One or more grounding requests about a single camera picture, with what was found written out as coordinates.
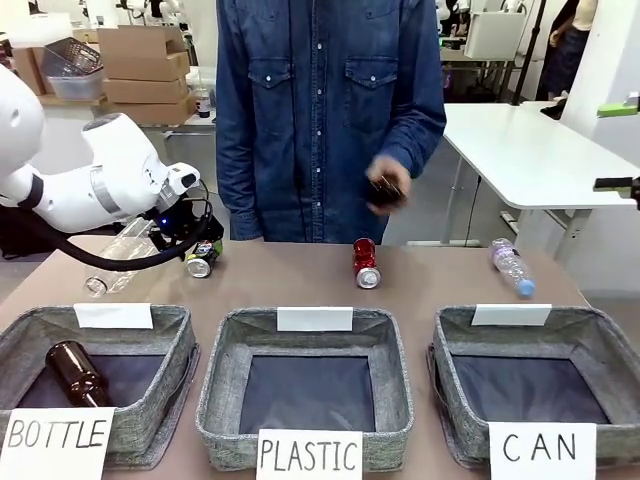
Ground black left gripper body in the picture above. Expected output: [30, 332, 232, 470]
[148, 198, 225, 257]

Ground black crushed drink can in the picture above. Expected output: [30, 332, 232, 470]
[187, 241, 221, 279]

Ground person's left forearm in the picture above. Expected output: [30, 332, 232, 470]
[382, 94, 448, 179]

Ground flat cardboard box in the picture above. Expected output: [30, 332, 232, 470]
[102, 77, 189, 105]
[113, 94, 197, 125]

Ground grey fabric plastic basket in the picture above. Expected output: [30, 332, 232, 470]
[195, 307, 415, 471]

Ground white BOTTLE paper label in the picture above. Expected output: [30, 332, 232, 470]
[0, 407, 117, 480]

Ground white background desk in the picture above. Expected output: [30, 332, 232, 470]
[124, 110, 219, 151]

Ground person's right forearm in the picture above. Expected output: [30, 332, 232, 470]
[215, 129, 264, 241]

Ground white wood-topped cabinet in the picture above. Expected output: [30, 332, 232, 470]
[38, 93, 109, 132]

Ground person in denim shirt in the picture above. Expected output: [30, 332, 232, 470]
[214, 0, 448, 246]

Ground person's left hand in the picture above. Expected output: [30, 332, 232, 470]
[364, 154, 414, 217]

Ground large open cardboard box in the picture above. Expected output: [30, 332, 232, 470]
[97, 25, 191, 81]

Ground brown glass bottle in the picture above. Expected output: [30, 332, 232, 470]
[44, 339, 111, 409]
[368, 174, 404, 209]

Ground grey fabric bottle basket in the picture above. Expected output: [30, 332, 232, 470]
[0, 304, 197, 454]

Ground white CAN paper label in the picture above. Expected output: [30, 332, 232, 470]
[488, 422, 599, 480]

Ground large white table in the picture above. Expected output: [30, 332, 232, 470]
[442, 102, 640, 249]

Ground clear plastic bin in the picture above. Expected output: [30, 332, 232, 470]
[48, 73, 107, 100]

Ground background person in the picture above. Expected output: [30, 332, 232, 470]
[537, 0, 600, 101]

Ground small cardboard box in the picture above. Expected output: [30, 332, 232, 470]
[10, 46, 51, 96]

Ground black perforated crate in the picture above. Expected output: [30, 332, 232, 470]
[43, 38, 105, 77]

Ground white background box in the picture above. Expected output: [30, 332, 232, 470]
[464, 10, 532, 60]

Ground grey fabric can basket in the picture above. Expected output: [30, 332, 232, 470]
[432, 304, 640, 464]

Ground black tripod pole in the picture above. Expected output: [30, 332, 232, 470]
[509, 0, 547, 106]

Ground small blue-capped plastic bottle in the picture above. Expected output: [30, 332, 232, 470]
[488, 237, 537, 300]

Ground black backpack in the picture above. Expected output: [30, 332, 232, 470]
[0, 202, 69, 261]

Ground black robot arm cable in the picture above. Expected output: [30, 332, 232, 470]
[19, 174, 187, 272]

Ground red crushed drink can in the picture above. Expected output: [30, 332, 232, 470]
[352, 238, 383, 290]

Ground white PLASTIC paper label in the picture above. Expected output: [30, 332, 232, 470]
[256, 428, 364, 480]

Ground blank white card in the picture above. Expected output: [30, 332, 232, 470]
[471, 303, 553, 327]
[73, 302, 154, 330]
[276, 306, 354, 333]

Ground large clear plastic bottle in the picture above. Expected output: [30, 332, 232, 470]
[83, 217, 161, 299]

